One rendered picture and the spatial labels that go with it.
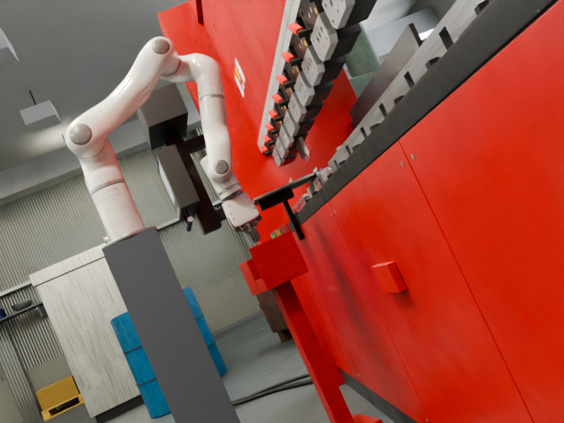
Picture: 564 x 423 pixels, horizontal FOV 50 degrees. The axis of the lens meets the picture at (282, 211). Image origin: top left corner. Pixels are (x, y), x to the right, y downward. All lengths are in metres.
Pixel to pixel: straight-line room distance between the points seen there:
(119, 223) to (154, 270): 0.20
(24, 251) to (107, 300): 5.86
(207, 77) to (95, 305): 4.84
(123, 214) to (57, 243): 10.28
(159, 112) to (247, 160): 0.61
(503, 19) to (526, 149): 0.15
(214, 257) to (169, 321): 10.07
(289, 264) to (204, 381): 0.46
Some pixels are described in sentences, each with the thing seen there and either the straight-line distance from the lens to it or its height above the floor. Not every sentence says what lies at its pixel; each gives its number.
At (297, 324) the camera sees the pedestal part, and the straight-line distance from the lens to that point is 2.08.
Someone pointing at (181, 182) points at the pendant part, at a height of 1.38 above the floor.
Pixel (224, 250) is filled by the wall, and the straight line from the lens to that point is 12.03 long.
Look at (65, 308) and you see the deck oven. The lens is 6.76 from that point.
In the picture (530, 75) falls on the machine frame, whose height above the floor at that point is 0.79.
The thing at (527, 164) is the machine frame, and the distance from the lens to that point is 0.74.
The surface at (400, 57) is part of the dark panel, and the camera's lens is 2.57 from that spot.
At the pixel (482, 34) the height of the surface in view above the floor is 0.86.
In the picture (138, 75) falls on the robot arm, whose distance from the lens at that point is 2.13.
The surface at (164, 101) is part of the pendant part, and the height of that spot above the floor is 1.86.
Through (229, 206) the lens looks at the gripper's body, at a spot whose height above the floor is 0.97.
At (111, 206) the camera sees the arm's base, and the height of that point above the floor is 1.12.
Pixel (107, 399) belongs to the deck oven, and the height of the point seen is 0.21.
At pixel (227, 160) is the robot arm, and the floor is 1.10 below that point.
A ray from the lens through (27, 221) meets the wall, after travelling 12.46.
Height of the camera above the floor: 0.72
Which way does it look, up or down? 5 degrees up
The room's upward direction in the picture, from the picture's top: 25 degrees counter-clockwise
